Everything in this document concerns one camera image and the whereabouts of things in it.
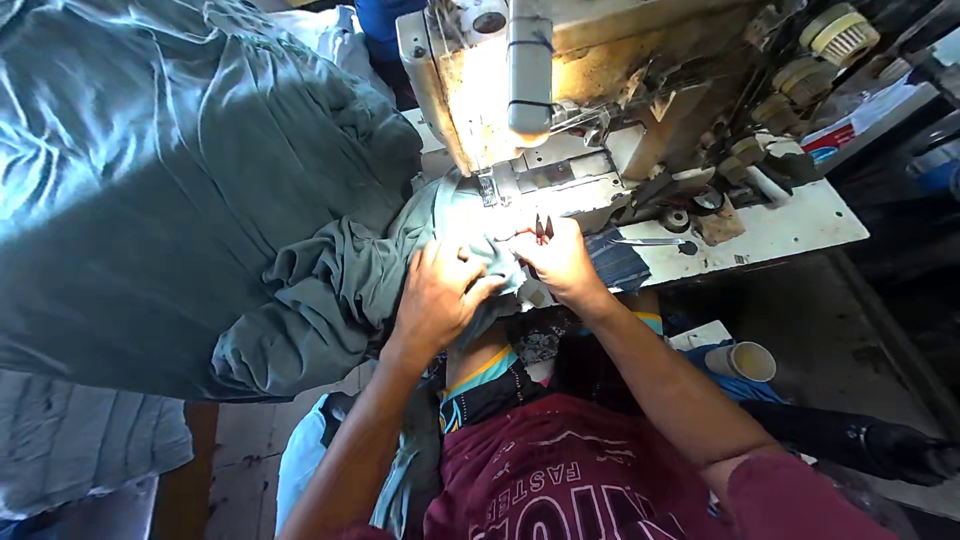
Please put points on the person's left hand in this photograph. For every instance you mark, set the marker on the person's left hand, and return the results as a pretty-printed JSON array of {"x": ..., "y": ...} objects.
[{"x": 435, "y": 300}]

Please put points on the person's right hand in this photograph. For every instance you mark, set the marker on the person's right hand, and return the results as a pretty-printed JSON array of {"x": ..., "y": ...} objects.
[{"x": 568, "y": 266}]

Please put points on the person's left thumb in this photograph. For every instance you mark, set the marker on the person's left thumb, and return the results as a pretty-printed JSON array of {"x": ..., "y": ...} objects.
[{"x": 484, "y": 290}]

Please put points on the person's left fingers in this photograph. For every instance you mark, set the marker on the person's left fingers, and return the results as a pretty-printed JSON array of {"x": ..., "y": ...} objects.
[{"x": 430, "y": 259}]

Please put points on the person's right fingers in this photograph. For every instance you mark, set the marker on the person's right fingers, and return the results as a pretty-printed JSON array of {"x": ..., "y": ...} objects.
[{"x": 529, "y": 246}]

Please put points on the person's left index finger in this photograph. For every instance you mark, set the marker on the person's left index finger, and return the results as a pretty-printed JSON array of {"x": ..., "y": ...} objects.
[{"x": 472, "y": 268}]

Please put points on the small thread snips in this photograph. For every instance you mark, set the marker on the small thread snips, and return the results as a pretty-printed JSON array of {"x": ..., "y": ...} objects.
[{"x": 541, "y": 229}]

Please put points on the grey-green garment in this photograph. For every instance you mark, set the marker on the grey-green garment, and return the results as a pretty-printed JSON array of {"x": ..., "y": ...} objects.
[{"x": 217, "y": 195}]

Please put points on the person's right forearm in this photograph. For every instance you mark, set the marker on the person's right forearm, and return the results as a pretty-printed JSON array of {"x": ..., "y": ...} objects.
[{"x": 671, "y": 382}]

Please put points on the person's legs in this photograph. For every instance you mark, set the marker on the person's legs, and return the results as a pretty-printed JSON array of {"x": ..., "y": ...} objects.
[{"x": 480, "y": 375}]

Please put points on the dark blue fabric scrap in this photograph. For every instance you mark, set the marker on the dark blue fabric scrap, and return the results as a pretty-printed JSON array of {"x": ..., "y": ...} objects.
[{"x": 616, "y": 262}]

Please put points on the metal tweezers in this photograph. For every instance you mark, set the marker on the metal tweezers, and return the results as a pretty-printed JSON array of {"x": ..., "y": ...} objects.
[{"x": 649, "y": 242}]

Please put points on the metal bobbin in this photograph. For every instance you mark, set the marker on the metal bobbin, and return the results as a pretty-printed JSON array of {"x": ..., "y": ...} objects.
[{"x": 675, "y": 220}]

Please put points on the grey elongated lamp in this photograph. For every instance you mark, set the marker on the grey elongated lamp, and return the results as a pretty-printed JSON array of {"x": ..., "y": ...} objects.
[{"x": 529, "y": 75}]

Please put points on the brown paper piece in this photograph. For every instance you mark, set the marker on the brown paper piece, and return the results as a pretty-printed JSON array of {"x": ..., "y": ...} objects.
[{"x": 718, "y": 223}]

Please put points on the white flat box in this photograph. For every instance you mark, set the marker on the white flat box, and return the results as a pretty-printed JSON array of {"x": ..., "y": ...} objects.
[{"x": 699, "y": 336}]

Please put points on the sewing machine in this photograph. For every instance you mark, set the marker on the sewing machine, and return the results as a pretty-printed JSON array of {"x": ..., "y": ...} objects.
[{"x": 592, "y": 45}]

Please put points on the light blue cloth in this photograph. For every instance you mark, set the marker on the light blue cloth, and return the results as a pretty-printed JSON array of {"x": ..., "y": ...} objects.
[{"x": 304, "y": 450}]

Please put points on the dark blue fabric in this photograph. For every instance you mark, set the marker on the dark blue fabric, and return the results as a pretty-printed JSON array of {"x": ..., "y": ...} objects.
[{"x": 382, "y": 30}]

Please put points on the off-white paper cup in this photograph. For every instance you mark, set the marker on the off-white paper cup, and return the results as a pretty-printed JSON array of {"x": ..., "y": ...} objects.
[{"x": 739, "y": 361}]

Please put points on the white cloth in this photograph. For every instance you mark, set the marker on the white cloth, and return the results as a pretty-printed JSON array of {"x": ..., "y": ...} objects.
[{"x": 326, "y": 34}]

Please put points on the ribbed cream knob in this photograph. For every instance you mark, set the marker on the ribbed cream knob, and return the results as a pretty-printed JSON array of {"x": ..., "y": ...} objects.
[
  {"x": 804, "y": 80},
  {"x": 776, "y": 112},
  {"x": 840, "y": 36}
]

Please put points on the white red-labelled packet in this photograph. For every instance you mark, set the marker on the white red-labelled packet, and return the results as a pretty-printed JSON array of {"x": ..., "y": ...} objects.
[{"x": 840, "y": 135}]

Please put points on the grey pleated fabric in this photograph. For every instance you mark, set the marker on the grey pleated fabric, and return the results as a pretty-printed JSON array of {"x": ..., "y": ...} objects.
[{"x": 82, "y": 442}]

